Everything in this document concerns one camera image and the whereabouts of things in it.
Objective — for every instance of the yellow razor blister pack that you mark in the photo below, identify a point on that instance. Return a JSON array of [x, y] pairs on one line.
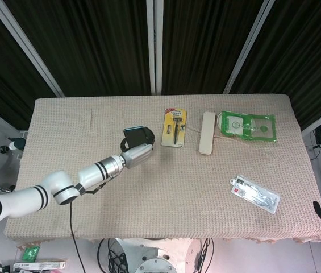
[[166, 122]]

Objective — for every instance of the beige waffle tablecloth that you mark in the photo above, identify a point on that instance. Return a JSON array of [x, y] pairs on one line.
[[205, 204]]

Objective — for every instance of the beige long plastic case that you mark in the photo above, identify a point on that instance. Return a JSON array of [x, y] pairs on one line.
[[207, 133]]

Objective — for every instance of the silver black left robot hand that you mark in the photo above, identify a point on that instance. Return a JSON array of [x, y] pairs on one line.
[[137, 156]]

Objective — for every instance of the small green packet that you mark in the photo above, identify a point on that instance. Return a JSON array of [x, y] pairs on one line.
[[31, 253]]

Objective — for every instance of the flat white printed box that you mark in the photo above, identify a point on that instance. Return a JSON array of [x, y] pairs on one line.
[[38, 266]]

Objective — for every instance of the green white plastic package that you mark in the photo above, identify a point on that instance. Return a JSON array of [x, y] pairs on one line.
[[234, 125]]

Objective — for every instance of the black smartphone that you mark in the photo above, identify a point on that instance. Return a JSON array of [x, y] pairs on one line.
[[136, 138]]

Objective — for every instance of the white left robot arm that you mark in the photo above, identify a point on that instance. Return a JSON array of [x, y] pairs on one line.
[[60, 182]]

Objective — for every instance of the grey white robot base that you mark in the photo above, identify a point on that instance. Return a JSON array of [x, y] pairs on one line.
[[154, 264]]

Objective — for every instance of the black pleated curtain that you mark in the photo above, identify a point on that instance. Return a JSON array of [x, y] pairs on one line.
[[97, 45]]

